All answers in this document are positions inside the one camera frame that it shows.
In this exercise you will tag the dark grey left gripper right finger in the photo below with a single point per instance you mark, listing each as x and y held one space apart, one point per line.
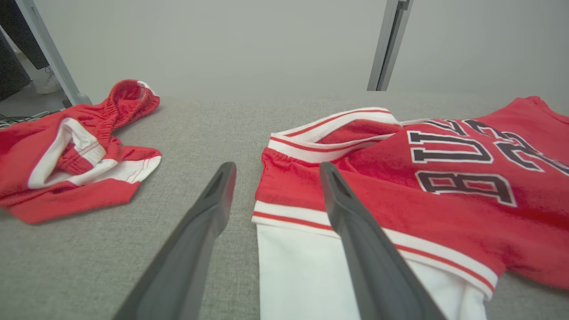
373 266

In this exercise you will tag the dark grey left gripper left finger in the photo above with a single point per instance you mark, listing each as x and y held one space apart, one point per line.
191 249

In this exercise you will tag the red white basketball jersey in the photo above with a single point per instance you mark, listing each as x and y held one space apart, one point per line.
444 222

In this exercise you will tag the red white shorts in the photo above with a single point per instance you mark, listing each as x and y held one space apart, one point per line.
26 151

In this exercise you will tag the white shoe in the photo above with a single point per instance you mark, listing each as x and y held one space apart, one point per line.
48 82

